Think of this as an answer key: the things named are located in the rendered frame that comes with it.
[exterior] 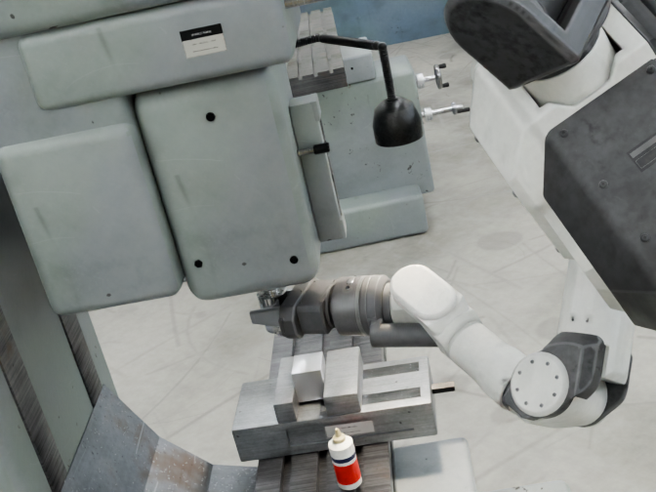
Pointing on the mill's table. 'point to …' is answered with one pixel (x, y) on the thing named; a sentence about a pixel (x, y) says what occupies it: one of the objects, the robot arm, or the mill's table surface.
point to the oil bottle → (345, 461)
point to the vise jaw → (344, 382)
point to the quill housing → (231, 182)
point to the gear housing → (157, 49)
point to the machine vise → (278, 400)
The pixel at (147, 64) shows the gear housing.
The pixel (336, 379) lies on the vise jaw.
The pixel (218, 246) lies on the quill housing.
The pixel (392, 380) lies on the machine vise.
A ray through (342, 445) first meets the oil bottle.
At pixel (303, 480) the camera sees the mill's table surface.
